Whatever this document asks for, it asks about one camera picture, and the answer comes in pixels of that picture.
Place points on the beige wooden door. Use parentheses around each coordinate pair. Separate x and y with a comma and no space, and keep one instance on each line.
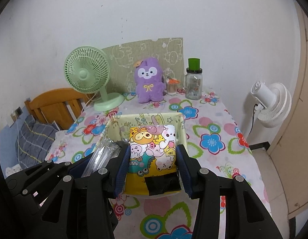
(301,104)

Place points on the green desk fan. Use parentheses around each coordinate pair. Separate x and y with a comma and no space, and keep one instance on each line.
(83,76)

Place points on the white standing fan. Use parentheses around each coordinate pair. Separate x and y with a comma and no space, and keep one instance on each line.
(271,104)

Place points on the grey plaid pillow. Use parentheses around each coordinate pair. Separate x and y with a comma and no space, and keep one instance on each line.
(36,139)

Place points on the cartoon print tissue packet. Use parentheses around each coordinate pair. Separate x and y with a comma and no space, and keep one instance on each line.
(154,149)

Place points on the green patterned board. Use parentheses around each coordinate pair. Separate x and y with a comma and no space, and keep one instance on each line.
(119,64)

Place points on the clear pack of straws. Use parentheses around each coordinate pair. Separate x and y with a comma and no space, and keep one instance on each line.
(101,154)

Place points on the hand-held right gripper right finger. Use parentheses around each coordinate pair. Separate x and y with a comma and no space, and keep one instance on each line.
(185,174)

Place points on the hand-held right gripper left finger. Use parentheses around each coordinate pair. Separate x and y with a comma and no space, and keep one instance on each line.
(121,174)

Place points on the toothpick jar with orange lid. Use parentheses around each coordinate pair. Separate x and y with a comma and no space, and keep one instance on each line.
(171,89)

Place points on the purple plush toy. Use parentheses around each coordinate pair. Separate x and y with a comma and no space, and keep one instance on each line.
(149,89)

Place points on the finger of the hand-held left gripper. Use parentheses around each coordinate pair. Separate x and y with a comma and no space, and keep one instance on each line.
(113,216)
(78,168)

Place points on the wooden chair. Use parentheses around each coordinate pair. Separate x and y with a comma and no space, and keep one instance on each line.
(51,104)

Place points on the white crumpled cloth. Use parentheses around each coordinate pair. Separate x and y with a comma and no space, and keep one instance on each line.
(13,170)

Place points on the cartoon print fabric storage box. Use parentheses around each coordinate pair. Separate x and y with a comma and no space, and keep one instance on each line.
(119,129)

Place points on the glass mug jar green lid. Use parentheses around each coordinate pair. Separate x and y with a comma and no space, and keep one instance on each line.
(193,87)

